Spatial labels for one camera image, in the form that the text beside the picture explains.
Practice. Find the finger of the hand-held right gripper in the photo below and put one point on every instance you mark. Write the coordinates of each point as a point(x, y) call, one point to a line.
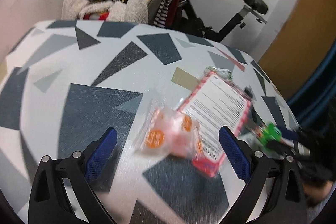
point(288, 148)
point(288, 134)

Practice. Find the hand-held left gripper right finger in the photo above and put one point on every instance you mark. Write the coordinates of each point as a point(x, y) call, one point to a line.
point(233, 153)

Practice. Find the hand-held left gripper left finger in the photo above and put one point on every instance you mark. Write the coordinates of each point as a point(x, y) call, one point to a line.
point(102, 153)

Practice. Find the green shiny wrapper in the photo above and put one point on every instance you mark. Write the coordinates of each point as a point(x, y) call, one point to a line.
point(271, 133)

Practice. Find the red bordered white packet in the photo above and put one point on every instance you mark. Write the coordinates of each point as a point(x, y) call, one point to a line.
point(220, 106)

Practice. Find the clear packet with orange circles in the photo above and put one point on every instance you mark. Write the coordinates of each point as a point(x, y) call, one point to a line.
point(168, 140)

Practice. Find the person's right forearm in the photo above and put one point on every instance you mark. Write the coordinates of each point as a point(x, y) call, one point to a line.
point(319, 193)

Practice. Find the blue curtain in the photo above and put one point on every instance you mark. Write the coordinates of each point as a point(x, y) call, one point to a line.
point(315, 98)

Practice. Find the black plastic fork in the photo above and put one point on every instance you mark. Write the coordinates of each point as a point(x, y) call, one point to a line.
point(249, 92)

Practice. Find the clear wrapper with green print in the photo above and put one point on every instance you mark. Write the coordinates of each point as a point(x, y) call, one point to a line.
point(223, 72)

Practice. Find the white fleece garment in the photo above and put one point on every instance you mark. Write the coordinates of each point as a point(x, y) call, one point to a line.
point(136, 6)

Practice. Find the red garment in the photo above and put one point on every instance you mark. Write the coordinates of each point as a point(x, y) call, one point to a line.
point(176, 3)

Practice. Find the wooden wall panel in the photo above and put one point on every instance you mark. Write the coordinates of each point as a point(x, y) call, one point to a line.
point(302, 43)

